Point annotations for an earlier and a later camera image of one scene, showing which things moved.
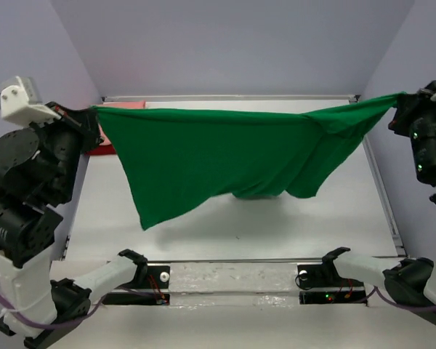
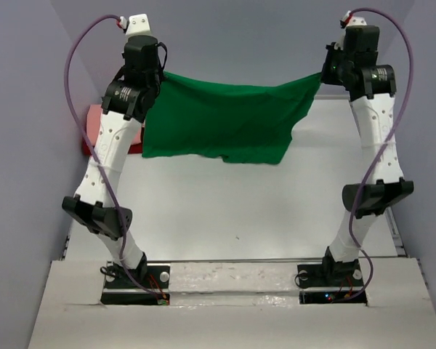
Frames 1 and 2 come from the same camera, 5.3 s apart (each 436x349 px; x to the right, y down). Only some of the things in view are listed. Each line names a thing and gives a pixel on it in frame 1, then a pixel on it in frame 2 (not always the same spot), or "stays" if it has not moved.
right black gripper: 416,100 -> 327,77
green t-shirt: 176,156 -> 222,121
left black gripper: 86,119 -> 160,73
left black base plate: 157,277 stays
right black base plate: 326,275 stays
